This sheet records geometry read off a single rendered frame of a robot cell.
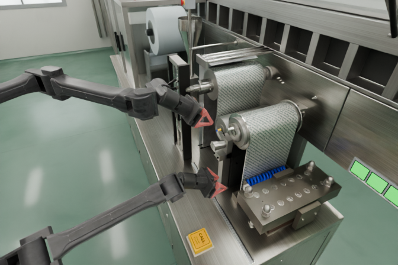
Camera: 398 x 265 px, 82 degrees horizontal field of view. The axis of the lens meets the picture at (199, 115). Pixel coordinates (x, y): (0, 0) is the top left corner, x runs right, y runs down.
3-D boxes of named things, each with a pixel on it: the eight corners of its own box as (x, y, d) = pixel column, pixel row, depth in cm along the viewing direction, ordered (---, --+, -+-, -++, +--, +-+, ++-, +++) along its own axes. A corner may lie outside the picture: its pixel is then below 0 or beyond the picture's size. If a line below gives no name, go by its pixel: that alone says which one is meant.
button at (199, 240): (188, 237, 89) (188, 234, 88) (204, 230, 92) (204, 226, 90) (195, 255, 84) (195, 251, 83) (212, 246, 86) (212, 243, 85)
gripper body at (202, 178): (208, 198, 84) (192, 198, 80) (196, 179, 92) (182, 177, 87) (217, 185, 82) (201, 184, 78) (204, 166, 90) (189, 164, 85)
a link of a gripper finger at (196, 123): (209, 135, 76) (188, 125, 70) (200, 123, 81) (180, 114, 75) (221, 119, 74) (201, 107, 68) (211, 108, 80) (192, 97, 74)
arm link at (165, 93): (155, 106, 64) (166, 89, 63) (148, 96, 69) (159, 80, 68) (174, 115, 68) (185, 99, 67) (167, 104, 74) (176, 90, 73)
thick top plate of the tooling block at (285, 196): (236, 200, 95) (237, 190, 92) (308, 170, 109) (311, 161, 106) (260, 235, 83) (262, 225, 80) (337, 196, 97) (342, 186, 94)
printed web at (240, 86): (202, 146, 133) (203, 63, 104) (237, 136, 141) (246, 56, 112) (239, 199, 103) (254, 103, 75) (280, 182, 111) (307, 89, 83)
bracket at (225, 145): (211, 186, 110) (213, 136, 93) (222, 181, 112) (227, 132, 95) (215, 193, 106) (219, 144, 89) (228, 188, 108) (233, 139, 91)
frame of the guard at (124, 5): (114, 55, 262) (99, -14, 223) (162, 49, 281) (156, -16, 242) (136, 104, 172) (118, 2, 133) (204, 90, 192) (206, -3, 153)
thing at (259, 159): (241, 181, 97) (246, 148, 87) (284, 164, 105) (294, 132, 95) (241, 181, 97) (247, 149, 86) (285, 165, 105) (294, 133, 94)
